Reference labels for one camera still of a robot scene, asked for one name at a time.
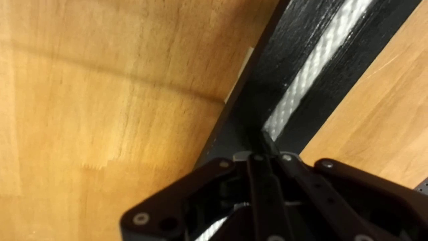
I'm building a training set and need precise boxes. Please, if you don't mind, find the black grooved rail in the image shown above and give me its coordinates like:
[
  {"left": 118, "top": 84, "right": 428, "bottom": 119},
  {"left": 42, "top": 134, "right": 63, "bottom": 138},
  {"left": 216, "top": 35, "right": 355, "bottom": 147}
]
[{"left": 197, "top": 0, "right": 423, "bottom": 166}]

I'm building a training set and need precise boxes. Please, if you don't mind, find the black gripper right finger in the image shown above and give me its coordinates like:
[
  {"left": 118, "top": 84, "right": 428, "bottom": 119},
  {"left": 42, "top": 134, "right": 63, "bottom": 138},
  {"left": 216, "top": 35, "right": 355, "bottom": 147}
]
[{"left": 252, "top": 131, "right": 428, "bottom": 241}]

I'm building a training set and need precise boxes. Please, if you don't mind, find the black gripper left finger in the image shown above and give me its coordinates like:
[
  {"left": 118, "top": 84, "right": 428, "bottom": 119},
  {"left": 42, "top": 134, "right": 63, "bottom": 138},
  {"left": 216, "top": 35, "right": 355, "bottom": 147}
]
[{"left": 119, "top": 153, "right": 268, "bottom": 241}]

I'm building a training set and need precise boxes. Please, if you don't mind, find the white rope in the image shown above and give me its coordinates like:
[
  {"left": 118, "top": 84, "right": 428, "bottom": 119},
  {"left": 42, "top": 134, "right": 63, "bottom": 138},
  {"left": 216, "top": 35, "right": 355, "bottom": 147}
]
[{"left": 194, "top": 0, "right": 375, "bottom": 241}]

